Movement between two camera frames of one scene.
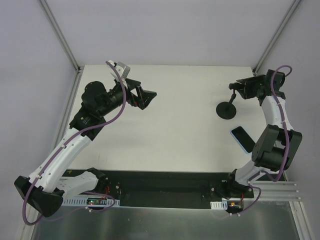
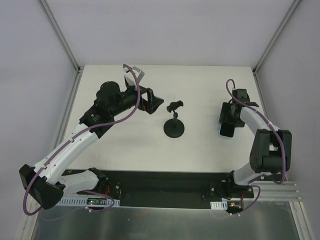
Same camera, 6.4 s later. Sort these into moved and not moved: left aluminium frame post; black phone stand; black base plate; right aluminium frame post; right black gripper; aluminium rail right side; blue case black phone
Moved: blue case black phone; right black gripper; black phone stand
Not moved: right aluminium frame post; aluminium rail right side; left aluminium frame post; black base plate
